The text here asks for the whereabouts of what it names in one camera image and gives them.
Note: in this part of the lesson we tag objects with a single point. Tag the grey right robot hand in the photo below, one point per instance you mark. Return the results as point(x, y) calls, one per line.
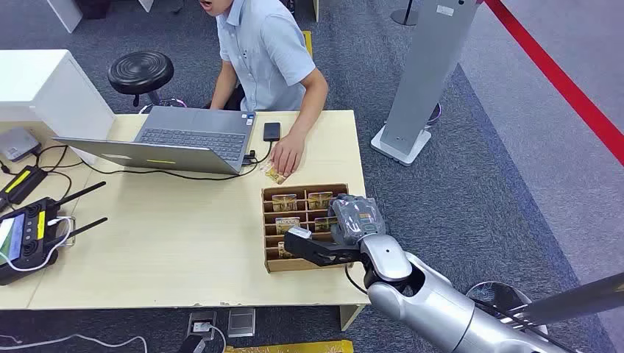
point(356, 219)

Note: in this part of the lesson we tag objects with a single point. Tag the person's left hand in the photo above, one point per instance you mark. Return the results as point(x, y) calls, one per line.
point(287, 153)

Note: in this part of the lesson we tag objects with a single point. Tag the printed card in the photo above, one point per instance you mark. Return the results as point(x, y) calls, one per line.
point(284, 202)
point(324, 224)
point(274, 177)
point(320, 200)
point(283, 251)
point(287, 225)

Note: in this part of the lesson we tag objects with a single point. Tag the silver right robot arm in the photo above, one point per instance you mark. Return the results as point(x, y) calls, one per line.
point(429, 297)

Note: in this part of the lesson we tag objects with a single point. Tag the person's left forearm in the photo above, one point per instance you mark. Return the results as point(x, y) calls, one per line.
point(312, 102)

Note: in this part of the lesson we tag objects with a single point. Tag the person's right forearm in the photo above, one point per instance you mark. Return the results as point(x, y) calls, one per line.
point(223, 90)

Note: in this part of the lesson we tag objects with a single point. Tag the wooden card holder box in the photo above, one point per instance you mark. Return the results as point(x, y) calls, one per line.
point(292, 264)

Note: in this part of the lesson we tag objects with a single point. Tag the person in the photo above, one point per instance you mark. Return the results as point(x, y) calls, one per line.
point(265, 58)

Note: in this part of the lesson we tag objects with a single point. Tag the black phone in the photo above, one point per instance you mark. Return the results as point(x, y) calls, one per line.
point(272, 131)

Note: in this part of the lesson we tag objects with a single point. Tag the grey laptop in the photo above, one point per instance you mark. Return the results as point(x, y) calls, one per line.
point(195, 139)

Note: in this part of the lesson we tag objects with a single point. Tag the yellow floor bar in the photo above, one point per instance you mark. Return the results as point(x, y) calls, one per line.
point(292, 347)

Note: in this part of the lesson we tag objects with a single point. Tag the grey floor plate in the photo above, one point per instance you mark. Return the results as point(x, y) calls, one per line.
point(241, 322)

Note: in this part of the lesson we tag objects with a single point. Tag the grey kiosk stand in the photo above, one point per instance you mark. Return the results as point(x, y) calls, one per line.
point(429, 73)

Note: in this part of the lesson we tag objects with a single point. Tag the black round stool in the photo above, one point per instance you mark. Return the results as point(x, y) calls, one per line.
point(141, 71)

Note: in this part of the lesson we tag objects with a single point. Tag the dark stanchion base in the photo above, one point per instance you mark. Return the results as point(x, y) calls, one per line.
point(403, 17)

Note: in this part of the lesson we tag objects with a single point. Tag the floor power socket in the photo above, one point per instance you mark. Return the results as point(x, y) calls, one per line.
point(201, 324)

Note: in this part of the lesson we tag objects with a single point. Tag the red barrier belt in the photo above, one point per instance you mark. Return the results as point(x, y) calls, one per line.
point(560, 83)

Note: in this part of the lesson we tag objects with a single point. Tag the white cabinet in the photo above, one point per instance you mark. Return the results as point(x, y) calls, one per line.
point(44, 87)

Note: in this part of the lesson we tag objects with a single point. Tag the white furniture panel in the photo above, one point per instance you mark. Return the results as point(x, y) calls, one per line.
point(66, 13)

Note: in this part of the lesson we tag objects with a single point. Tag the black box with yellow label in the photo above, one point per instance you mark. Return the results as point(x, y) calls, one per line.
point(20, 184)

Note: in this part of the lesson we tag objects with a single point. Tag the small grey device box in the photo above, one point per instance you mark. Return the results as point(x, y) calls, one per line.
point(17, 143)

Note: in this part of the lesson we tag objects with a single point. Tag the black remote controller with antennas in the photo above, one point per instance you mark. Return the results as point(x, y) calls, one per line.
point(29, 239)

